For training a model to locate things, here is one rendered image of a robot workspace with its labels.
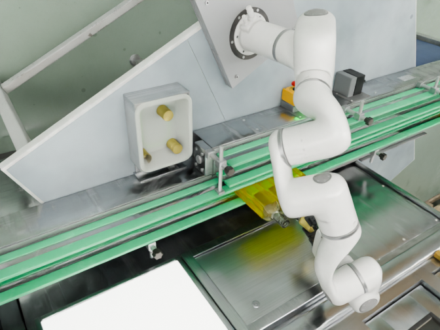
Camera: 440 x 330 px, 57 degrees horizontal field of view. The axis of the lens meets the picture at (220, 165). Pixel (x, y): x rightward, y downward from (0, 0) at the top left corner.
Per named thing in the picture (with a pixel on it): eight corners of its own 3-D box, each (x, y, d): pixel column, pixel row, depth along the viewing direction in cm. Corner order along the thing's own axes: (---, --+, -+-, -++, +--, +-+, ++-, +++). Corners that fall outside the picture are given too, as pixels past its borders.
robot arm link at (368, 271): (350, 289, 90) (387, 270, 90) (325, 255, 98) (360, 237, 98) (357, 321, 99) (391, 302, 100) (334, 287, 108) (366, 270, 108)
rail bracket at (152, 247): (135, 243, 127) (153, 272, 118) (133, 227, 123) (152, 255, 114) (146, 238, 129) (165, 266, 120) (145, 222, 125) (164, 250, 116)
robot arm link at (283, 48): (273, 71, 114) (315, 89, 104) (270, 25, 106) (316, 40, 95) (298, 59, 118) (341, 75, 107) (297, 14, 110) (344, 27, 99)
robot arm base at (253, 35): (223, 21, 115) (259, 33, 105) (254, -6, 118) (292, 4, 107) (241, 62, 127) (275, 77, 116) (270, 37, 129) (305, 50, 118)
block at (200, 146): (192, 166, 133) (203, 177, 128) (192, 141, 127) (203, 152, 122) (201, 163, 134) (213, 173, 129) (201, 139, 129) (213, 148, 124)
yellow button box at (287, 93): (279, 105, 151) (293, 112, 146) (281, 86, 146) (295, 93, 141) (293, 101, 154) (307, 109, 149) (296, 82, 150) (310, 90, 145)
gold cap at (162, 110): (156, 106, 118) (162, 112, 115) (166, 103, 120) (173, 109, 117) (156, 116, 121) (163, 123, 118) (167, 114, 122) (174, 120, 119)
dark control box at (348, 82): (331, 90, 163) (347, 97, 158) (335, 71, 159) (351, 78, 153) (346, 86, 167) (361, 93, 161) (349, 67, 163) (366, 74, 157)
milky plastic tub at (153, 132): (129, 160, 125) (141, 175, 119) (122, 93, 112) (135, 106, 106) (179, 145, 133) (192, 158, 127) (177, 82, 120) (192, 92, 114)
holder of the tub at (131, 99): (131, 173, 128) (142, 186, 123) (122, 93, 113) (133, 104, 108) (179, 158, 136) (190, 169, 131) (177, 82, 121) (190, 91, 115)
